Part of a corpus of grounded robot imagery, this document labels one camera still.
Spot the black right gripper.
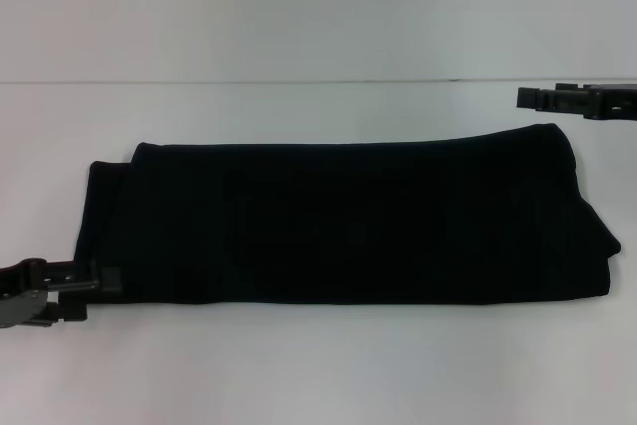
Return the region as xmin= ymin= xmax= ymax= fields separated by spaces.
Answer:
xmin=516 ymin=82 xmax=637 ymax=123

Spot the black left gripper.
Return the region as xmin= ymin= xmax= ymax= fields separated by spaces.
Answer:
xmin=0 ymin=256 xmax=122 ymax=331

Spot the black T-shirt with FREE print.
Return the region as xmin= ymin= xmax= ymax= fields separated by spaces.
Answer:
xmin=74 ymin=122 xmax=623 ymax=309

